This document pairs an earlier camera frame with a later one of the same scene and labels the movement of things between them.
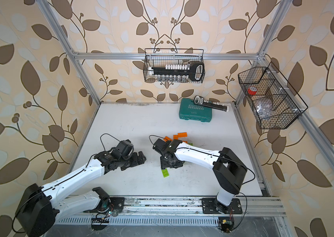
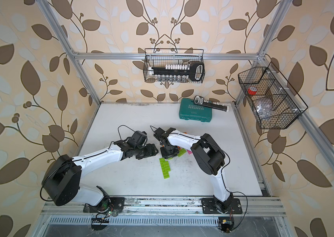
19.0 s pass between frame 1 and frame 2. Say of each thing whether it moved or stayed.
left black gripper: moved
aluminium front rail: stayed
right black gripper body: moved
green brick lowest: stayed
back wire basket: stayed
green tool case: stayed
